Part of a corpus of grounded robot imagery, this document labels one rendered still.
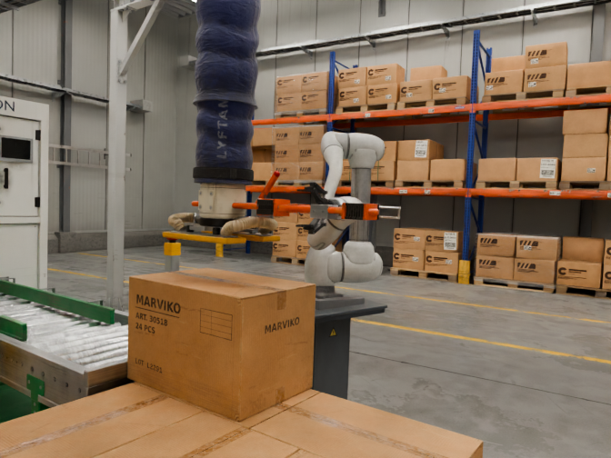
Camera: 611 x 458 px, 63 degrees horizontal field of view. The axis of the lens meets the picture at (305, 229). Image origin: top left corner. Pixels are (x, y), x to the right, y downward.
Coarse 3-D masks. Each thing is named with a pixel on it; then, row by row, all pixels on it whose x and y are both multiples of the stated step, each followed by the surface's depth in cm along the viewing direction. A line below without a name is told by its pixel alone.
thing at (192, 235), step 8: (168, 232) 187; (176, 232) 185; (184, 232) 183; (192, 232) 185; (200, 232) 187; (216, 232) 176; (192, 240) 178; (200, 240) 175; (208, 240) 172; (216, 240) 170; (224, 240) 168; (232, 240) 170; (240, 240) 173
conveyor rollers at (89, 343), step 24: (0, 312) 294; (24, 312) 296; (48, 312) 298; (48, 336) 245; (72, 336) 246; (96, 336) 248; (120, 336) 256; (72, 360) 217; (96, 360) 216; (120, 360) 216
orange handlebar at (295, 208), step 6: (192, 204) 195; (234, 204) 181; (240, 204) 179; (246, 204) 177; (252, 204) 176; (282, 204) 168; (288, 204) 172; (294, 204) 164; (300, 204) 164; (306, 204) 167; (282, 210) 168; (288, 210) 166; (294, 210) 165; (300, 210) 163; (306, 210) 161; (330, 210) 156; (336, 210) 154; (372, 210) 148; (378, 210) 151
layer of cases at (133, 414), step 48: (0, 432) 146; (48, 432) 147; (96, 432) 148; (144, 432) 149; (192, 432) 150; (240, 432) 151; (288, 432) 153; (336, 432) 154; (384, 432) 155; (432, 432) 156
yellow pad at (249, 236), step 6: (252, 228) 191; (234, 234) 192; (240, 234) 190; (246, 234) 189; (252, 234) 188; (258, 234) 186; (264, 234) 187; (270, 234) 190; (252, 240) 186; (258, 240) 184; (264, 240) 183; (270, 240) 186; (276, 240) 189
